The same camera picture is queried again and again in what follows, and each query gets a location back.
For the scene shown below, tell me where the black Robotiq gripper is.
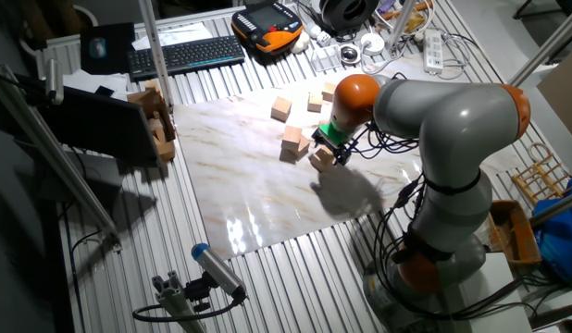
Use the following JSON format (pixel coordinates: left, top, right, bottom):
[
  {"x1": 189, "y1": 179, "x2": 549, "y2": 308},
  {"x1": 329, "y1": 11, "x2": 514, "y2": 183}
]
[{"x1": 312, "y1": 129, "x2": 353, "y2": 167}]

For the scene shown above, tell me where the stack of white papers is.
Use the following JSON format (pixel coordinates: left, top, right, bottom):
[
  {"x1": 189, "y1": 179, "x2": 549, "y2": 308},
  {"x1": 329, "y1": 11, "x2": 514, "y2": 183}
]
[{"x1": 62, "y1": 68, "x2": 130, "y2": 101}]

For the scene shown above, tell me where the white marble pattern mat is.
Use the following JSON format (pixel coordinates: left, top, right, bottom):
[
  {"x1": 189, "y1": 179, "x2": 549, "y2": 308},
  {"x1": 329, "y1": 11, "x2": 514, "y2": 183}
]
[{"x1": 173, "y1": 54, "x2": 527, "y2": 261}]

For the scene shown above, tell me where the clear plastic container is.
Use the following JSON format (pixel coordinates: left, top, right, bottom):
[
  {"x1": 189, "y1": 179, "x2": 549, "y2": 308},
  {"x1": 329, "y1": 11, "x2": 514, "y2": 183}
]
[{"x1": 310, "y1": 44, "x2": 343, "y2": 74}]

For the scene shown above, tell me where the silver round dish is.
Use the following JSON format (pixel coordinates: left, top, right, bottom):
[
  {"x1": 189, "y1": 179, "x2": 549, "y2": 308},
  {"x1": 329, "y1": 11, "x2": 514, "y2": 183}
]
[{"x1": 339, "y1": 43, "x2": 362, "y2": 66}]

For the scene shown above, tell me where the white round object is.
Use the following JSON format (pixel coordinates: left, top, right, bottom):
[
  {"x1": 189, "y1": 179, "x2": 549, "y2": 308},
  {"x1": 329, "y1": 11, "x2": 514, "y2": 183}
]
[{"x1": 289, "y1": 31, "x2": 312, "y2": 56}]

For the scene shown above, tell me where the white round puck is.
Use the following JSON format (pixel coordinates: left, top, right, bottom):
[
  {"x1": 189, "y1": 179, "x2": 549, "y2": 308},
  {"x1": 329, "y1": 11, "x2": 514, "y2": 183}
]
[{"x1": 359, "y1": 31, "x2": 387, "y2": 57}]

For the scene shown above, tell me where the white power plug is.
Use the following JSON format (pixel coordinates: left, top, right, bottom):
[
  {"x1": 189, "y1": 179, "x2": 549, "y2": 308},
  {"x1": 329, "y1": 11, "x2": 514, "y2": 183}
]
[{"x1": 305, "y1": 21, "x2": 334, "y2": 48}]

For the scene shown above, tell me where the black filament spool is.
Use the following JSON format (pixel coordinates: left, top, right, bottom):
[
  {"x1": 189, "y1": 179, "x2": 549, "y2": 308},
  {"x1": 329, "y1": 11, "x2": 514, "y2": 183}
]
[{"x1": 318, "y1": 0, "x2": 380, "y2": 34}]

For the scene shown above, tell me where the orange black teach pendant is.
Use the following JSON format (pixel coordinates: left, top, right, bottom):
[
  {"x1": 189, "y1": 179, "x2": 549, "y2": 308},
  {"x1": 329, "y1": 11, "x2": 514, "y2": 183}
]
[{"x1": 230, "y1": 1, "x2": 305, "y2": 56}]

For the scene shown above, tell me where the white power strip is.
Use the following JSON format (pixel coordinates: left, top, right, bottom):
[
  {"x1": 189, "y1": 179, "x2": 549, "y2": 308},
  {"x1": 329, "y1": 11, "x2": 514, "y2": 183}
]
[{"x1": 422, "y1": 29, "x2": 444, "y2": 74}]

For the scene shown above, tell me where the black computer keyboard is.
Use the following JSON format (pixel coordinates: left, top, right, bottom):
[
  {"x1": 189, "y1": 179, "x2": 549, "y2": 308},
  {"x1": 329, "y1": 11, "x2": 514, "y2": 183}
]
[{"x1": 127, "y1": 34, "x2": 247, "y2": 83}]

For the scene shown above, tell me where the brown cardboard box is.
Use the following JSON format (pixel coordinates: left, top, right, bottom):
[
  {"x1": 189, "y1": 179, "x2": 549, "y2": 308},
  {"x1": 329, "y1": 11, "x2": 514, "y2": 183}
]
[{"x1": 126, "y1": 87, "x2": 178, "y2": 163}]

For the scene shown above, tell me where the white paper sheet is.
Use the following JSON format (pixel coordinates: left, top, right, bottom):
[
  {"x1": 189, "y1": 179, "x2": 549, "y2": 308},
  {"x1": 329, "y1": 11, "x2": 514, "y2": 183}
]
[{"x1": 131, "y1": 21, "x2": 214, "y2": 51}]

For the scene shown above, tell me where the orange brown bin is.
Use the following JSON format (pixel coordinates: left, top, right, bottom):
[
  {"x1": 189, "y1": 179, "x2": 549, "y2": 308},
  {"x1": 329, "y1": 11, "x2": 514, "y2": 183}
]
[{"x1": 487, "y1": 199, "x2": 542, "y2": 269}]

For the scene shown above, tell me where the wooden lattice rack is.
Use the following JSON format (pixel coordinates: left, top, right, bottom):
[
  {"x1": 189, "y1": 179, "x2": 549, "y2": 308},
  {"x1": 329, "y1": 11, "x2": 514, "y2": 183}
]
[{"x1": 511, "y1": 142, "x2": 572, "y2": 207}]

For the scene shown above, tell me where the black monitor screen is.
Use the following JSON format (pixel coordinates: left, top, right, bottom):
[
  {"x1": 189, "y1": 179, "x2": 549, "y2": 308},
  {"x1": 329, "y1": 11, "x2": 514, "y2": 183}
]
[{"x1": 33, "y1": 84, "x2": 163, "y2": 164}]

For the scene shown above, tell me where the black mouse pad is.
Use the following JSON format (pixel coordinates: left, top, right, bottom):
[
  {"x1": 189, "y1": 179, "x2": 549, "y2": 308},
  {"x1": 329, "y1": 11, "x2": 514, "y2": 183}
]
[{"x1": 79, "y1": 21, "x2": 137, "y2": 76}]

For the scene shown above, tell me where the brown cardboard sheet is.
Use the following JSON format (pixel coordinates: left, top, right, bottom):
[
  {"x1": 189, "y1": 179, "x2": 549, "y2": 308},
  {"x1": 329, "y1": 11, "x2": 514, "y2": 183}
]
[{"x1": 536, "y1": 43, "x2": 572, "y2": 149}]

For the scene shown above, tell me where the blue bag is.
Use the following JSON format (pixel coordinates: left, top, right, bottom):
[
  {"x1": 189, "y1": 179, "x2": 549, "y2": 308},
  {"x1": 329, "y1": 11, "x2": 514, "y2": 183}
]
[{"x1": 530, "y1": 178, "x2": 572, "y2": 284}]

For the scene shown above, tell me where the dark computer mouse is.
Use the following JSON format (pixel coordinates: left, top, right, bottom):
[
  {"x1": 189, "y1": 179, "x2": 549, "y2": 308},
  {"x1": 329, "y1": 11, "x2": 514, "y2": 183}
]
[{"x1": 88, "y1": 36, "x2": 108, "y2": 60}]

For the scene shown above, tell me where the slanted aluminium profile beam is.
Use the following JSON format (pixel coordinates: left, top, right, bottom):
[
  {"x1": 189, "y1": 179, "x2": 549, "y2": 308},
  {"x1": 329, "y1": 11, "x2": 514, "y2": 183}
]
[{"x1": 0, "y1": 64, "x2": 124, "y2": 253}]

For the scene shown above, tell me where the aluminium profile post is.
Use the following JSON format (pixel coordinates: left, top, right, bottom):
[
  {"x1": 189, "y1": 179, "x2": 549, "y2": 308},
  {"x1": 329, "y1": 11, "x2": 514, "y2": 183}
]
[
  {"x1": 507, "y1": 2, "x2": 572, "y2": 89},
  {"x1": 385, "y1": 0, "x2": 417, "y2": 53},
  {"x1": 137, "y1": 0, "x2": 175, "y2": 112}
]

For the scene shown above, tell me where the silver camera with blue end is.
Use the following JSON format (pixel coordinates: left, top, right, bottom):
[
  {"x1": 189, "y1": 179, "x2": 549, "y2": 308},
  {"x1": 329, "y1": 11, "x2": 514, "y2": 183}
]
[{"x1": 190, "y1": 241, "x2": 248, "y2": 300}]

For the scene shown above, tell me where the black camera clamp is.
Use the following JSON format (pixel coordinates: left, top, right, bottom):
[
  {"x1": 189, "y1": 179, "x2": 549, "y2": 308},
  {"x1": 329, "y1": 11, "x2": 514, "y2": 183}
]
[{"x1": 183, "y1": 271, "x2": 218, "y2": 314}]

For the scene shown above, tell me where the short aluminium mount profile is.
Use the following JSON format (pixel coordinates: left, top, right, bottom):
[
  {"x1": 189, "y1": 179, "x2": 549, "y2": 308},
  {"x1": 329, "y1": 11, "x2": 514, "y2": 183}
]
[{"x1": 151, "y1": 269, "x2": 208, "y2": 333}]

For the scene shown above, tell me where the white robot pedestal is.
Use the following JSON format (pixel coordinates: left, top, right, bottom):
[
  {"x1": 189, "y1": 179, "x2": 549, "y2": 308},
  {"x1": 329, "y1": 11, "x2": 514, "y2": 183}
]
[{"x1": 456, "y1": 252, "x2": 535, "y2": 333}]

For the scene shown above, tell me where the black camera cable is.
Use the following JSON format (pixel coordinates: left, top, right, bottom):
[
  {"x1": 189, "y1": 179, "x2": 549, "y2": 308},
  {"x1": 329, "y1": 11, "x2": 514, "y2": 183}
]
[{"x1": 131, "y1": 289, "x2": 248, "y2": 324}]

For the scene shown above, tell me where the silver depth camera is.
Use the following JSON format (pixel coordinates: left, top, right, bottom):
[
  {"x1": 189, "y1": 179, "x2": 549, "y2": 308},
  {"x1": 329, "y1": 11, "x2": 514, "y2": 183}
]
[{"x1": 44, "y1": 57, "x2": 66, "y2": 106}]

